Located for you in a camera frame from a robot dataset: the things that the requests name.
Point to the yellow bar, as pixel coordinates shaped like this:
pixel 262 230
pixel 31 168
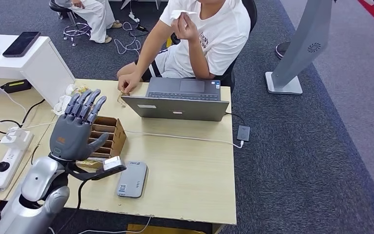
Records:
pixel 169 42

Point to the black round base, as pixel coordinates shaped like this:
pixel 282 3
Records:
pixel 282 50

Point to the black chrome stool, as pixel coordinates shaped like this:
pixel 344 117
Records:
pixel 75 30

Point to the white cabinet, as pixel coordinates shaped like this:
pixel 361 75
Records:
pixel 48 77

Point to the white charger block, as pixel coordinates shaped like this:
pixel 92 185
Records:
pixel 14 137

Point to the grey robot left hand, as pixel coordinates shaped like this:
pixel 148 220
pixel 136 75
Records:
pixel 71 135

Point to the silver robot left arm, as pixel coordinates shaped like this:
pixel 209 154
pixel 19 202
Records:
pixel 38 181

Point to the person's right forearm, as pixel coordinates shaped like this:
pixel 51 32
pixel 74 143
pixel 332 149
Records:
pixel 151 51

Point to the white floor power strip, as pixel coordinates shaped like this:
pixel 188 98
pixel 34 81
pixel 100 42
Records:
pixel 134 16

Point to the small grey usb hub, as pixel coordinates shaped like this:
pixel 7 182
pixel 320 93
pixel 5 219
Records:
pixel 243 133

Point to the grey kiosk stand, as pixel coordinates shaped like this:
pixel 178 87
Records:
pixel 300 48

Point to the wooden card organizer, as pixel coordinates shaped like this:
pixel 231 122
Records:
pixel 116 139

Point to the person's right hand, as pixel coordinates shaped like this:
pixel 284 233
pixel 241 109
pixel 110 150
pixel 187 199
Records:
pixel 129 82

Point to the black smartphone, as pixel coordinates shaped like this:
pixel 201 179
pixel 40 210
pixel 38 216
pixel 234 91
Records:
pixel 21 44

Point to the person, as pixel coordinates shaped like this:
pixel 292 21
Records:
pixel 96 19
pixel 219 42

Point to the person's left hand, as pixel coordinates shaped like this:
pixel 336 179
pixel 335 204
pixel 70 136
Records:
pixel 187 29

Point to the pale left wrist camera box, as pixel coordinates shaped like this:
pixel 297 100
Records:
pixel 112 163

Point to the yellow board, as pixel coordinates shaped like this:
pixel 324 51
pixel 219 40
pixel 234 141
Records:
pixel 161 230

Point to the black floor charger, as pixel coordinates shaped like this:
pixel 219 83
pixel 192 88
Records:
pixel 142 28

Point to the crumpled white tissue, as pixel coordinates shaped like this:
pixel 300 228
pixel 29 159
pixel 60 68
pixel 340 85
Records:
pixel 61 103

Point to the person's left forearm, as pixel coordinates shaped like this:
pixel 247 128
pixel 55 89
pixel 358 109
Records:
pixel 200 58

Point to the black power adapter yellow label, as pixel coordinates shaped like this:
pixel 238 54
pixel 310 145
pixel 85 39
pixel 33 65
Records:
pixel 16 86

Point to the grey laptop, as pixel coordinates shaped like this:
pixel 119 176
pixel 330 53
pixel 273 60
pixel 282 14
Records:
pixel 177 111

